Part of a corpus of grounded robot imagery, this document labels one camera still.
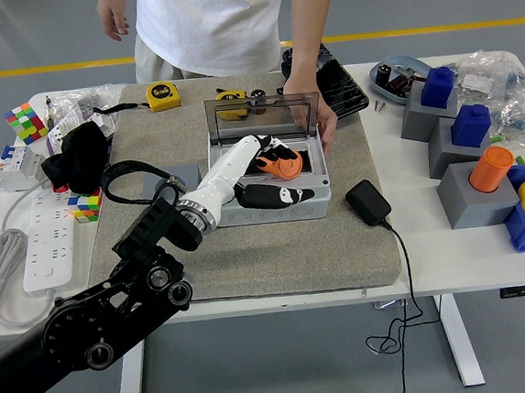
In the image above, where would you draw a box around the white and black robot left hand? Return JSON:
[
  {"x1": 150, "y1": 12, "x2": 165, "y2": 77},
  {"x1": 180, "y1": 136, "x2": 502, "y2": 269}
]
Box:
[{"x1": 179, "y1": 129, "x2": 319, "y2": 235}]

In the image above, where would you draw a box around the person's left hand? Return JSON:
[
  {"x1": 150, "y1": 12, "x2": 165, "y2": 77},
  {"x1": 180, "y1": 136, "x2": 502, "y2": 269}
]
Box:
[{"x1": 281, "y1": 72, "x2": 343, "y2": 161}]

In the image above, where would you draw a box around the person's right hand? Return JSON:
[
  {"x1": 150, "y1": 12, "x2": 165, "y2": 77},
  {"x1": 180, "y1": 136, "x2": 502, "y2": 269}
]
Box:
[{"x1": 96, "y1": 0, "x2": 132, "y2": 44}]

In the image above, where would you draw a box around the smoky transparent box lid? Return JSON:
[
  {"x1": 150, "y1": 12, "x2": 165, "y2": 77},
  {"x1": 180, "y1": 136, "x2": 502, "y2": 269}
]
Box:
[{"x1": 202, "y1": 90, "x2": 323, "y2": 148}]

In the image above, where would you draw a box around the orange cylinder battery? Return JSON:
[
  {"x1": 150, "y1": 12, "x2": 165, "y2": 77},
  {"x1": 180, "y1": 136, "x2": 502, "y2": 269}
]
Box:
[
  {"x1": 252, "y1": 149, "x2": 306, "y2": 184},
  {"x1": 465, "y1": 144, "x2": 519, "y2": 196}
]

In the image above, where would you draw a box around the grey plastic junction box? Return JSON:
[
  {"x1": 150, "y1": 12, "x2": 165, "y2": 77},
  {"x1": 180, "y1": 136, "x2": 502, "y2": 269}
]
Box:
[{"x1": 205, "y1": 133, "x2": 334, "y2": 229}]

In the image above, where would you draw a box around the grey block with round hole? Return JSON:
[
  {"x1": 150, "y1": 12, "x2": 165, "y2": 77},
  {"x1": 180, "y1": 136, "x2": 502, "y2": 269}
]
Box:
[{"x1": 138, "y1": 162, "x2": 205, "y2": 208}]

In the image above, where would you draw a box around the glossy black flat case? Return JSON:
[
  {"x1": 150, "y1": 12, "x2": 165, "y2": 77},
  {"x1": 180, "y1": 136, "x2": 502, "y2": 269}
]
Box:
[{"x1": 281, "y1": 39, "x2": 371, "y2": 126}]

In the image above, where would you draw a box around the small black capacitor cylinder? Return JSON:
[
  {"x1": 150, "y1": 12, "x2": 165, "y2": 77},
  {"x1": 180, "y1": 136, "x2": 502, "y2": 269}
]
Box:
[{"x1": 249, "y1": 88, "x2": 269, "y2": 115}]

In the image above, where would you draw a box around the blue-grey oval dish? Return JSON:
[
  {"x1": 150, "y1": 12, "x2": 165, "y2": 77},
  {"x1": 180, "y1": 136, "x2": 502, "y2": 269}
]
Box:
[{"x1": 368, "y1": 50, "x2": 434, "y2": 109}]

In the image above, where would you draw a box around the yellow round tape measure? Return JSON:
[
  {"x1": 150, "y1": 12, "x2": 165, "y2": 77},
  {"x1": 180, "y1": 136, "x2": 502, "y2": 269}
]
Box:
[{"x1": 213, "y1": 86, "x2": 253, "y2": 122}]

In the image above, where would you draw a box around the black capacitor in dish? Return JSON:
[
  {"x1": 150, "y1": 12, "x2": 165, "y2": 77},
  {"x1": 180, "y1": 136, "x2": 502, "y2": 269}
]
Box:
[{"x1": 373, "y1": 62, "x2": 394, "y2": 87}]

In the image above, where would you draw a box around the clear crumpled plastic bag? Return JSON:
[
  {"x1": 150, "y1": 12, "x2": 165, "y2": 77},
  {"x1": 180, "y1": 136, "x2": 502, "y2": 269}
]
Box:
[{"x1": 49, "y1": 82, "x2": 131, "y2": 133}]

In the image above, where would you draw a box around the yellow square tape measure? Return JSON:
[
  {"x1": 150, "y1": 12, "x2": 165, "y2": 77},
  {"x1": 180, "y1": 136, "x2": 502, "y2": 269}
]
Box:
[{"x1": 144, "y1": 81, "x2": 183, "y2": 114}]

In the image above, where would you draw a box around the person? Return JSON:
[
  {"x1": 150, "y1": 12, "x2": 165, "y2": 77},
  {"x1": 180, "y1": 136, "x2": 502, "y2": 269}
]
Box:
[{"x1": 128, "y1": 0, "x2": 290, "y2": 85}]

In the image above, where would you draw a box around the grey-brown felt mat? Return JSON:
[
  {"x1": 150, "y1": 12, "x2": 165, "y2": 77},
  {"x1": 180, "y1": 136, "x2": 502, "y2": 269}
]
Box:
[{"x1": 71, "y1": 60, "x2": 404, "y2": 312}]

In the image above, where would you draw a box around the grey block holder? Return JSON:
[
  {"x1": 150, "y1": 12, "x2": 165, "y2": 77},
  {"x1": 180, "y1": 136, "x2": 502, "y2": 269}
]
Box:
[
  {"x1": 395, "y1": 78, "x2": 464, "y2": 145},
  {"x1": 424, "y1": 113, "x2": 495, "y2": 181},
  {"x1": 433, "y1": 157, "x2": 523, "y2": 232}
]

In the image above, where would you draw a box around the silver pen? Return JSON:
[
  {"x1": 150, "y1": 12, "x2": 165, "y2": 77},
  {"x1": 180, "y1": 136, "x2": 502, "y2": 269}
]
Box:
[{"x1": 43, "y1": 95, "x2": 55, "y2": 133}]

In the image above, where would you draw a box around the black power adapter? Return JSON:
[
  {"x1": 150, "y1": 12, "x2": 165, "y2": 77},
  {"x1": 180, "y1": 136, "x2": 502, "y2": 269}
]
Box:
[{"x1": 344, "y1": 177, "x2": 394, "y2": 229}]

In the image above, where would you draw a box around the white printed packet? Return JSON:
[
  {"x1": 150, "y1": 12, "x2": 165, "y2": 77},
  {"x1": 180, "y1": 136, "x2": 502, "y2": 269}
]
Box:
[{"x1": 45, "y1": 105, "x2": 119, "y2": 155}]

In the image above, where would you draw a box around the blue bottle-shaped block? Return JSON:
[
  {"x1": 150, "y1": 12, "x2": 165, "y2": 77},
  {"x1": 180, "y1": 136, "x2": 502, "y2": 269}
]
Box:
[
  {"x1": 418, "y1": 65, "x2": 459, "y2": 111},
  {"x1": 448, "y1": 102, "x2": 495, "y2": 150}
]

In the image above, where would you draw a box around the white-edged colourful puzzle cube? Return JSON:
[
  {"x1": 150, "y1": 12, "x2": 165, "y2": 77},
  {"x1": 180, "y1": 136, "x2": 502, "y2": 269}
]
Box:
[{"x1": 4, "y1": 100, "x2": 51, "y2": 147}]

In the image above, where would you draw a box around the stickerless colourful puzzle cube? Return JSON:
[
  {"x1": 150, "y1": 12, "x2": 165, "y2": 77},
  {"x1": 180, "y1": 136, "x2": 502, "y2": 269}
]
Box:
[{"x1": 66, "y1": 187, "x2": 105, "y2": 226}]

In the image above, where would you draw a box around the black cloth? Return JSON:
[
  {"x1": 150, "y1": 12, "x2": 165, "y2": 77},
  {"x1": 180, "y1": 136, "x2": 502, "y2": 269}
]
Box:
[{"x1": 38, "y1": 120, "x2": 114, "y2": 198}]

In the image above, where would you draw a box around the white circuit breaker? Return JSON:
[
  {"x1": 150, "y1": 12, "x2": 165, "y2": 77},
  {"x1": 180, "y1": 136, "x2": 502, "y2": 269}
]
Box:
[{"x1": 0, "y1": 140, "x2": 49, "y2": 192}]

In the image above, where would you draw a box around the white power strip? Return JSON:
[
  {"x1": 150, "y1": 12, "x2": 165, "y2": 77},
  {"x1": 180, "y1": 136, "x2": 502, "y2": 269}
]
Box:
[{"x1": 15, "y1": 187, "x2": 85, "y2": 295}]

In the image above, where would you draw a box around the white table leg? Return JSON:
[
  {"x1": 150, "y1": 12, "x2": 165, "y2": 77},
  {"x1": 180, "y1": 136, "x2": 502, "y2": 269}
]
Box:
[
  {"x1": 438, "y1": 291, "x2": 486, "y2": 389},
  {"x1": 108, "y1": 325, "x2": 151, "y2": 393}
]

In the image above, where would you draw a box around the black tape measure strap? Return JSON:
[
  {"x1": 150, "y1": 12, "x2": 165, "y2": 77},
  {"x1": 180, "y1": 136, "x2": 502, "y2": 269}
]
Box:
[{"x1": 92, "y1": 100, "x2": 151, "y2": 116}]

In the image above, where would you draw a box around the black adapter cord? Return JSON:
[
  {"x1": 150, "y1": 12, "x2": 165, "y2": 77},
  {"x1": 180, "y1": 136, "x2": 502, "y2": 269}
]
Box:
[{"x1": 354, "y1": 216, "x2": 446, "y2": 393}]

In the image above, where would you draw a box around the white power cable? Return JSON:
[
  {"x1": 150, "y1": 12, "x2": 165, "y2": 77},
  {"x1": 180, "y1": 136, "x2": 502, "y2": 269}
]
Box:
[{"x1": 0, "y1": 177, "x2": 68, "y2": 329}]

